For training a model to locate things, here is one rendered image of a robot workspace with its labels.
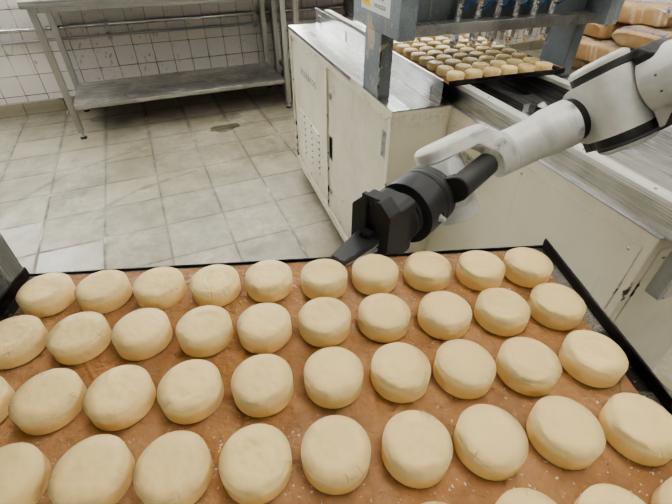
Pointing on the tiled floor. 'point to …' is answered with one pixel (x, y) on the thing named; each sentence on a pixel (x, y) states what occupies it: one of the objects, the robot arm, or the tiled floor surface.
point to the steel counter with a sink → (259, 73)
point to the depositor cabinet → (356, 124)
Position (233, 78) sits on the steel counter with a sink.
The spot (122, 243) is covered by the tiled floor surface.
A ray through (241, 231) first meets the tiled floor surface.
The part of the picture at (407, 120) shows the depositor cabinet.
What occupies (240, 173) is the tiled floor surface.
